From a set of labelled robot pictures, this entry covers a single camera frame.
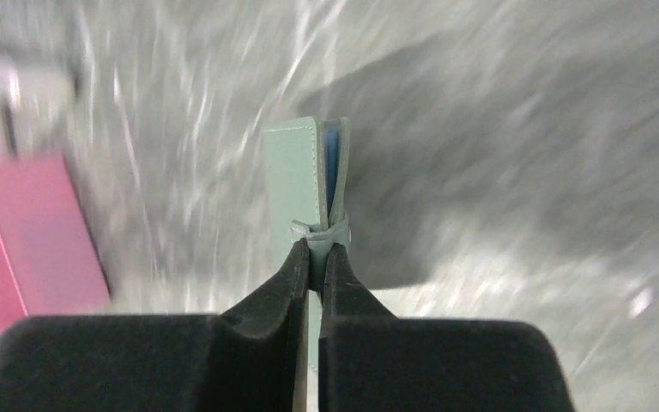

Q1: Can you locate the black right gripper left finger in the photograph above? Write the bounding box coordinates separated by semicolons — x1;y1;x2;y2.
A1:
0;240;310;411

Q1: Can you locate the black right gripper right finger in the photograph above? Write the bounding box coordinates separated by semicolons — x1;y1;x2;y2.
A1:
318;245;574;411

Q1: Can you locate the mint green card holder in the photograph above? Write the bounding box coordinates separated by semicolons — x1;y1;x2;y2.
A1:
262;116;351;371

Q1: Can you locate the pink card box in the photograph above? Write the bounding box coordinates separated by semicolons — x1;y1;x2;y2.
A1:
0;155;110;332

